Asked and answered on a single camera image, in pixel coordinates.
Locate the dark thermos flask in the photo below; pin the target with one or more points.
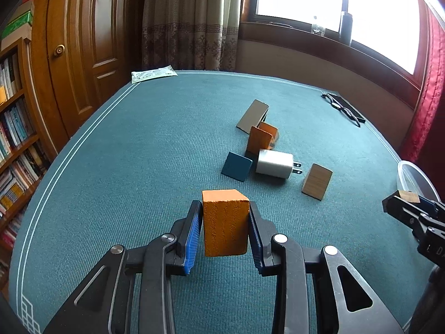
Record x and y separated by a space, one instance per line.
346 29

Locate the white paper packet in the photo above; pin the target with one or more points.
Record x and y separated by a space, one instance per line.
153 74

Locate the person's right forearm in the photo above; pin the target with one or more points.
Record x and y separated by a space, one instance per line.
431 302

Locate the black eyeglasses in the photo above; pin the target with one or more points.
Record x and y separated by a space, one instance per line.
339 106

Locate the large orange block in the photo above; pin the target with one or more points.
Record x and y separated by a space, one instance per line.
224 226

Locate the clear plastic container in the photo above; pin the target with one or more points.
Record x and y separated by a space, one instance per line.
412 177

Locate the flat orange block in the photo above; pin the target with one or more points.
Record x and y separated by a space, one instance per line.
271 128
258 142

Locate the blue block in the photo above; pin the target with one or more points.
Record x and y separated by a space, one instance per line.
236 167

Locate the beige box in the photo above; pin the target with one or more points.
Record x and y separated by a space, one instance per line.
15 41

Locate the black flat case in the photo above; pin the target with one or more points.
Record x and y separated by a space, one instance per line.
349 108

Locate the small brown wooden block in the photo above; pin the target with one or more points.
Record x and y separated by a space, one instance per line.
409 196

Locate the light striped wooden block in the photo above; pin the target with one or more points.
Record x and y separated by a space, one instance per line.
316 182

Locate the brass door knob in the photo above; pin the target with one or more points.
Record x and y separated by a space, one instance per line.
59 50

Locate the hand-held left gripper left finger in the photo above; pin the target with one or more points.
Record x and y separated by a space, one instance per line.
193 238

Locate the green box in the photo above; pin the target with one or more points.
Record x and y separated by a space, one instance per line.
19 24

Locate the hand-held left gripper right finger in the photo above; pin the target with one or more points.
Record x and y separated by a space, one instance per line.
255 241

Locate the beige patterned curtain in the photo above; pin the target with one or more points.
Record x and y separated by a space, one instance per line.
191 21

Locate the clear bottle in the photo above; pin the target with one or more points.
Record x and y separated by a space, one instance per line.
317 28

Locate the grey-tan flat block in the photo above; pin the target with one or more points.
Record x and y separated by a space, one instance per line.
251 116

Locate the wooden bookshelf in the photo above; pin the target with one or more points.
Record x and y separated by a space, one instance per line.
27 87

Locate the white charger plug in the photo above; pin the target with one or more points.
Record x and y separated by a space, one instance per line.
274 163

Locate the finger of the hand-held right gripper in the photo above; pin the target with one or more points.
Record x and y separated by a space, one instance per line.
433 204
399 210

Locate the red curtain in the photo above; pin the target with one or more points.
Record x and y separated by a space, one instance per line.
429 111

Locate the brown wooden door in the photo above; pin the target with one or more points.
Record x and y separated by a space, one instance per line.
87 41

